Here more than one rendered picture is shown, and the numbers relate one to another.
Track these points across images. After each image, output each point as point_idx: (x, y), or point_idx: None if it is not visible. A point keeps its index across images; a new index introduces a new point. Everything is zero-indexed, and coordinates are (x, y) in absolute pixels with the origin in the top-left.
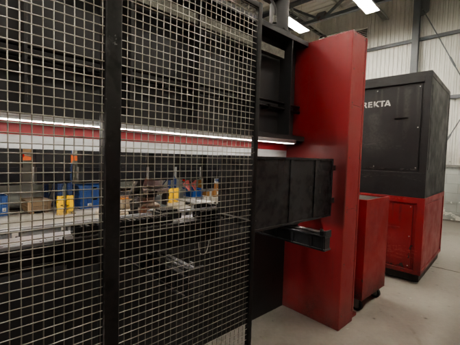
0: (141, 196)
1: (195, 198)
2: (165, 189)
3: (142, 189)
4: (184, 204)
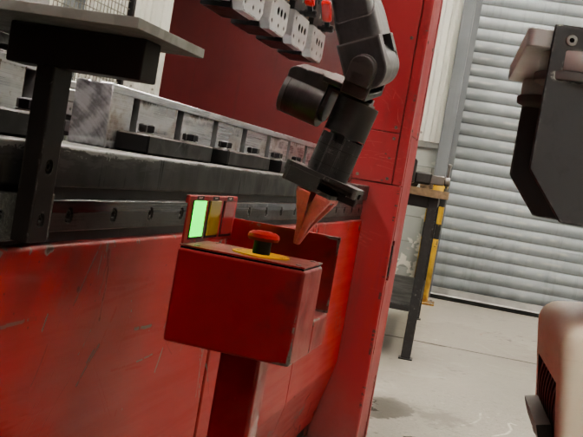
0: (347, 72)
1: (41, 0)
2: (523, 42)
3: (335, 28)
4: (154, 81)
